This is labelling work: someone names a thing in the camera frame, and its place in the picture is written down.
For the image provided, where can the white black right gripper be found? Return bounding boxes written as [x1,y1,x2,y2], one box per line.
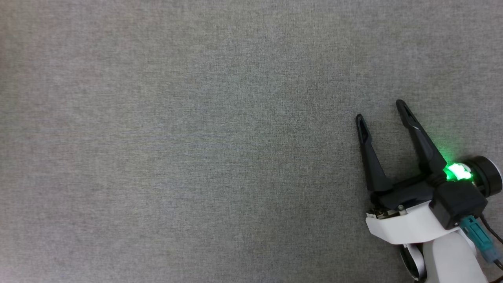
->
[356,99,503,245]

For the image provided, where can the grey fabric sofa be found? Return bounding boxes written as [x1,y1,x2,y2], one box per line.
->
[0,0,503,283]

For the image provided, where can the teal right camera connector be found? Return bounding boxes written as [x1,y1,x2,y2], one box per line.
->
[460,215,496,263]

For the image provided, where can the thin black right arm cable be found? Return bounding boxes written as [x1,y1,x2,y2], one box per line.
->
[479,214,503,272]

